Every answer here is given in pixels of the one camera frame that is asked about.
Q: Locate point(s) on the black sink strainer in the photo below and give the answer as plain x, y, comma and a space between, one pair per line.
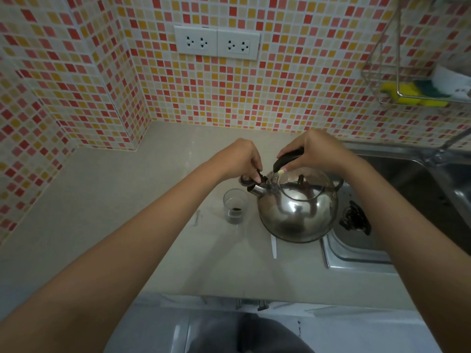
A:
355, 218

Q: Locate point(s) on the person's right hand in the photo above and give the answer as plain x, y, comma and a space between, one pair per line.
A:
321, 150

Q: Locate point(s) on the person's dark trousers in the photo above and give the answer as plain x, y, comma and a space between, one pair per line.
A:
250, 336

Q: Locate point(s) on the chrome faucet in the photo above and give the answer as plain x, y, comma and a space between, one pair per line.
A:
443, 149

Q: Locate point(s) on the person's right fingers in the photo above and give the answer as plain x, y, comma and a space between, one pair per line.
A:
294, 166

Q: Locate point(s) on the person's left forearm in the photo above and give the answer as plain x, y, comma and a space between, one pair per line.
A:
121, 260

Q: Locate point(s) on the stainless steel sink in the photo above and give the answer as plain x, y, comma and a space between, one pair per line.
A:
415, 202

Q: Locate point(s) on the person's left hand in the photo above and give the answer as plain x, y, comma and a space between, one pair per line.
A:
238, 158

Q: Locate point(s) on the person's right forearm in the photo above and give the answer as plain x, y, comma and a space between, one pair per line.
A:
412, 235

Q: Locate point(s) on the person's left fingers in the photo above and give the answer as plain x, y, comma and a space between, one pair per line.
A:
254, 168

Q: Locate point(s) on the yellow and green sponge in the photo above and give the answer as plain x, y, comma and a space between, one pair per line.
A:
408, 92

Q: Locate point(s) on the white double wall socket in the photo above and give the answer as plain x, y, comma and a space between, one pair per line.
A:
238, 45
195, 40

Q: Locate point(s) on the clear drinking glass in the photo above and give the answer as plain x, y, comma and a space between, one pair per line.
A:
235, 207

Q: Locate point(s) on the white cabinet front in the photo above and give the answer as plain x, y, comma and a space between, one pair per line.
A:
154, 327

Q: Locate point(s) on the stainless steel whistling kettle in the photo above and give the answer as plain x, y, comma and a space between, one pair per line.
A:
298, 216

